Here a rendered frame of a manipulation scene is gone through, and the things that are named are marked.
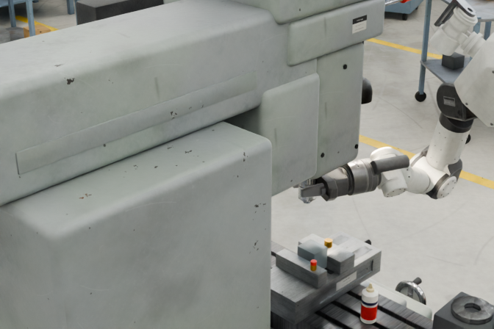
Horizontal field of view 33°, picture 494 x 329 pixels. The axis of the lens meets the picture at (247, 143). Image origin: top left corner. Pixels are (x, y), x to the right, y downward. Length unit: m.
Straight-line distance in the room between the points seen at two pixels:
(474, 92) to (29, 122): 1.12
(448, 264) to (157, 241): 2.88
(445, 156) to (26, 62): 1.31
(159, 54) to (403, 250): 2.92
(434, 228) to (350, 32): 2.71
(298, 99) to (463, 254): 2.61
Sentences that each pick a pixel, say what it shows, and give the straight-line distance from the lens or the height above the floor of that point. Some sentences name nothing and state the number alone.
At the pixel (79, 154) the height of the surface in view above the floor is 1.61.
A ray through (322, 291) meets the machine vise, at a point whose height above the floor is 0.99.
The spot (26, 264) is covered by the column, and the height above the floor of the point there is 1.46.
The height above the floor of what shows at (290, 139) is 1.47.
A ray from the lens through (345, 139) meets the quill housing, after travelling 2.00.
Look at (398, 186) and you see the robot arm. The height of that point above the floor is 1.22.
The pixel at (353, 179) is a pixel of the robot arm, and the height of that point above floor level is 1.25.
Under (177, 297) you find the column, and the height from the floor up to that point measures 1.32.
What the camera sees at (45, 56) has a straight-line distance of 1.45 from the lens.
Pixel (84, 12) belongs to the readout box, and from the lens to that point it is 1.92.
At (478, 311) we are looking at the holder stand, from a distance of 1.92.
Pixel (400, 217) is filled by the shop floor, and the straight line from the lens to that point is 4.55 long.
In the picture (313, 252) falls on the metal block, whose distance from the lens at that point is 2.16.
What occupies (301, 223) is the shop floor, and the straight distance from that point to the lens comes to 4.43.
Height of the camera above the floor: 2.20
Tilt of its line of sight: 24 degrees down
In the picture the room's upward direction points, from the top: straight up
